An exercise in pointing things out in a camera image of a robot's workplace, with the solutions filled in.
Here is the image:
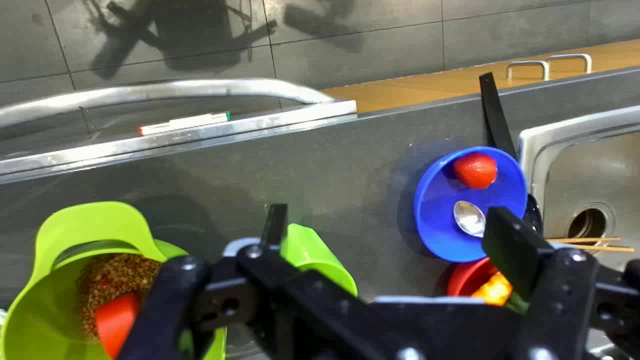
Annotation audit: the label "red measuring cup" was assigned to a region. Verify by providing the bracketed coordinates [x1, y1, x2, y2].
[93, 294, 139, 358]

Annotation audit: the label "red bowl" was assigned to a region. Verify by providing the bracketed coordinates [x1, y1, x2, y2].
[446, 258, 496, 297]

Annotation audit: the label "red tomato toy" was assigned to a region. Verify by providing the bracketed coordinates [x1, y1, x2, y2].
[454, 153, 497, 191]

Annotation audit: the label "orange carrot toy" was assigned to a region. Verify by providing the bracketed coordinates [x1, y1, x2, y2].
[473, 272, 512, 307]

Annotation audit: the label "wooden chopsticks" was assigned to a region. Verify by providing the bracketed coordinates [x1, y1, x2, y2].
[548, 236, 634, 255]

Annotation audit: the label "blue bowl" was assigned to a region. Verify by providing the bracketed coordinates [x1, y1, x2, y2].
[411, 147, 528, 262]

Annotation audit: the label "green plastic cup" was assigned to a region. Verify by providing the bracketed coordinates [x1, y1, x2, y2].
[279, 224, 358, 297]

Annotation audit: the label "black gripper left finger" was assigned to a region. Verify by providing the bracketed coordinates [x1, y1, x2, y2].
[260, 205, 287, 250]

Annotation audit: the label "green bowl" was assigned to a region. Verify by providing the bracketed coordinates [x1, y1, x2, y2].
[0, 201, 230, 360]

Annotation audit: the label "stainless steel sink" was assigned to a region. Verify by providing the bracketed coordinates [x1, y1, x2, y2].
[519, 107, 640, 270]

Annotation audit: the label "purple handled metal spoon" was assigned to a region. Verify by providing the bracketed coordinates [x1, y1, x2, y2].
[454, 201, 485, 239]

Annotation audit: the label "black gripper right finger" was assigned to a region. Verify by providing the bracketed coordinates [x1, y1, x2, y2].
[481, 207, 554, 301]

